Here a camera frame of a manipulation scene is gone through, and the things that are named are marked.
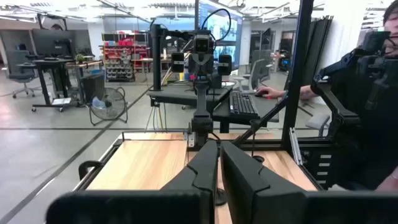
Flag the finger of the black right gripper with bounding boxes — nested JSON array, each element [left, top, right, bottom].
[[170, 52, 202, 77], [201, 53, 233, 77]]

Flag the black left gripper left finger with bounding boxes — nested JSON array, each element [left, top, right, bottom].
[[45, 139, 219, 224]]

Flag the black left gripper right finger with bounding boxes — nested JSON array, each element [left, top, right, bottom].
[[220, 141, 398, 224]]

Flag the large display screen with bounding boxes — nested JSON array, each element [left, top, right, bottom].
[[198, 0, 244, 71]]

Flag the white office chair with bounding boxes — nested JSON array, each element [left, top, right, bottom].
[[231, 58, 267, 91]]

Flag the black keyboard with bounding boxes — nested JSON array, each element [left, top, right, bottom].
[[229, 91, 261, 118]]

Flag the red parts bin rack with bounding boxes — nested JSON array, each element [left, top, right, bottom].
[[98, 30, 150, 83]]

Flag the person's hand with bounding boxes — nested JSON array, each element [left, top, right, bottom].
[[256, 86, 285, 100]]

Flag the black keyboard desk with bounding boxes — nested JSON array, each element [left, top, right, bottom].
[[212, 90, 280, 134]]

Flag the silver aluminium profile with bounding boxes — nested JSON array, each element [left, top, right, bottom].
[[288, 126, 304, 166]]

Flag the black box white labels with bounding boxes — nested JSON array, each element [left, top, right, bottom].
[[306, 146, 337, 191]]

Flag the black floor fan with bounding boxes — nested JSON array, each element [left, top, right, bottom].
[[88, 86, 129, 127]]

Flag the wooden top desk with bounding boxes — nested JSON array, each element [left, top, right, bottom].
[[65, 60, 104, 70]]

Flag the black computer tower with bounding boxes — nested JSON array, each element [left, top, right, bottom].
[[80, 73, 106, 103]]

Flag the white paper sheet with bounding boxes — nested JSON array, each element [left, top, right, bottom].
[[51, 97, 73, 106]]

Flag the black computer monitor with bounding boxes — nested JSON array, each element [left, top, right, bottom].
[[32, 29, 76, 59]]

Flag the person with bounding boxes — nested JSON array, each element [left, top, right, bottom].
[[298, 0, 398, 192]]

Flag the black standing desk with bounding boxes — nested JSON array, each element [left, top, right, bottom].
[[17, 57, 77, 113]]

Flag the grey office chair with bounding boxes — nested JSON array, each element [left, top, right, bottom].
[[5, 49, 37, 100]]

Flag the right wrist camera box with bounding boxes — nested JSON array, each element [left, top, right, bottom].
[[193, 32, 216, 54]]

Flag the black right camera cable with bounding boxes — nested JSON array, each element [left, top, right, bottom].
[[200, 8, 233, 43]]

